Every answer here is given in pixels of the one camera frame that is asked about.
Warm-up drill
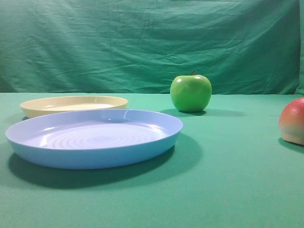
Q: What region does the red yellow round bread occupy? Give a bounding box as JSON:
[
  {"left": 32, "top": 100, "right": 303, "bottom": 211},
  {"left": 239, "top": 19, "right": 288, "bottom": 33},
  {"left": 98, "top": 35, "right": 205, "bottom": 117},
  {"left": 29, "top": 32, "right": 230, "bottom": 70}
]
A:
[{"left": 279, "top": 97, "right": 304, "bottom": 145}]

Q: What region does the blue plastic plate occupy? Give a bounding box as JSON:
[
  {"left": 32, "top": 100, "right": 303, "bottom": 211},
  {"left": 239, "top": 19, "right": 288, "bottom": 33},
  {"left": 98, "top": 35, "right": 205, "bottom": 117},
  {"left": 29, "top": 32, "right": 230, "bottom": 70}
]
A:
[{"left": 5, "top": 109, "right": 183, "bottom": 170}]

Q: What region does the yellow plastic plate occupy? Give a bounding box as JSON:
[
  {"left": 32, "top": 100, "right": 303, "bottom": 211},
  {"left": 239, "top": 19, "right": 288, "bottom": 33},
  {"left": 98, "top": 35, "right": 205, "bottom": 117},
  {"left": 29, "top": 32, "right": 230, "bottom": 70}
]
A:
[{"left": 20, "top": 95, "right": 128, "bottom": 118}]

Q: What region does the green apple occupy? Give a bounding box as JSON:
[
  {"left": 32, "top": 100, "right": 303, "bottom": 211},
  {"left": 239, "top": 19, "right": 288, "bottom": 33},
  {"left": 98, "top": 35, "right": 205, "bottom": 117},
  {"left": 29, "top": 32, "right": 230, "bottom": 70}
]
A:
[{"left": 170, "top": 74, "right": 212, "bottom": 113}]

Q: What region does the green table cloth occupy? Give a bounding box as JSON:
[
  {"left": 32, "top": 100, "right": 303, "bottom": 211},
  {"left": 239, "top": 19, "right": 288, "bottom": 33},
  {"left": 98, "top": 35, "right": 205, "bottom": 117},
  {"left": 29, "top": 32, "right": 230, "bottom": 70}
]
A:
[{"left": 0, "top": 93, "right": 304, "bottom": 228}]

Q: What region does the green backdrop cloth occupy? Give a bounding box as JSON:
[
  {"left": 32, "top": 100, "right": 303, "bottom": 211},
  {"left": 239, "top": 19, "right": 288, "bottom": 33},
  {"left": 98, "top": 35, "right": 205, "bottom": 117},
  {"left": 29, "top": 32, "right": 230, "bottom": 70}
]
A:
[{"left": 0, "top": 0, "right": 304, "bottom": 95}]

